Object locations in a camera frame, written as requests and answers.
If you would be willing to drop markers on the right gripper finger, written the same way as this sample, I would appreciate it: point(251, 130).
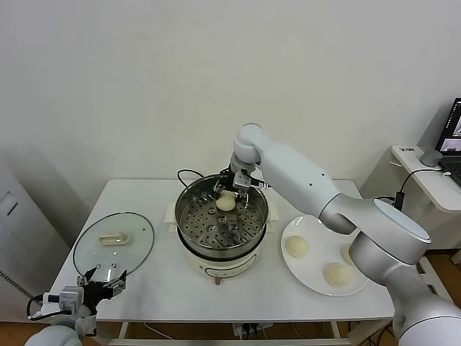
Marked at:
point(218, 188)
point(243, 197)

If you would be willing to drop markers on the white power strip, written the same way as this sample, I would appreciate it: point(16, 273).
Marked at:
point(239, 329)

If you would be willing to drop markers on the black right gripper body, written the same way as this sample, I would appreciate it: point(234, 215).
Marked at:
point(227, 178)

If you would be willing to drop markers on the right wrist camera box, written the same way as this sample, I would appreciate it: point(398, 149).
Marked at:
point(240, 179)

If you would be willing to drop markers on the grey cylindrical speaker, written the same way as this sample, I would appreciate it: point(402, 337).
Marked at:
point(430, 158)

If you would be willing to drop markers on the white cabinet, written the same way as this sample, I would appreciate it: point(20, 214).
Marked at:
point(21, 234)

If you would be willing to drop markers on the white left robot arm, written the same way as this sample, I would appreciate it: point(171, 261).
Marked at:
point(50, 333)

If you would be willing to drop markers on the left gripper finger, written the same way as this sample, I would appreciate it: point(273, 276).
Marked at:
point(85, 280)
point(117, 286)

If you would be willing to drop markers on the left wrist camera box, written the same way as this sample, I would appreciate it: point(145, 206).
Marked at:
point(68, 297)

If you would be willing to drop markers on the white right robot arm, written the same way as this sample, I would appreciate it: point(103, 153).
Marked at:
point(295, 173)

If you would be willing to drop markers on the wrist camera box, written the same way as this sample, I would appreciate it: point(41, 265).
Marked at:
point(240, 179)
point(68, 297)

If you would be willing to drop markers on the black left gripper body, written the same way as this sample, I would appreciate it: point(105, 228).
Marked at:
point(94, 292)

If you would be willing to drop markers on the white table frame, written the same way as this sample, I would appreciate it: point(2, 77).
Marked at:
point(335, 329)

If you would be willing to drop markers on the black open laptop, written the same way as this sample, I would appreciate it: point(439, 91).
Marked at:
point(452, 126)

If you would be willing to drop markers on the round glass pot lid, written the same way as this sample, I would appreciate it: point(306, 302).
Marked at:
point(114, 239)

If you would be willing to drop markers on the cream electric cooker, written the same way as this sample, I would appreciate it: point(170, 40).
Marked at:
point(219, 268)

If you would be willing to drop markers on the white side desk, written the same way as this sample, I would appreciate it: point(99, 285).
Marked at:
point(432, 191)

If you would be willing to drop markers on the white steamed baozi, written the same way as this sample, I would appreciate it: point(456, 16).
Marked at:
point(296, 247)
point(346, 256)
point(225, 202)
point(338, 274)

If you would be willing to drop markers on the white round plate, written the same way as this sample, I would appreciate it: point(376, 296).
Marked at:
point(309, 268)

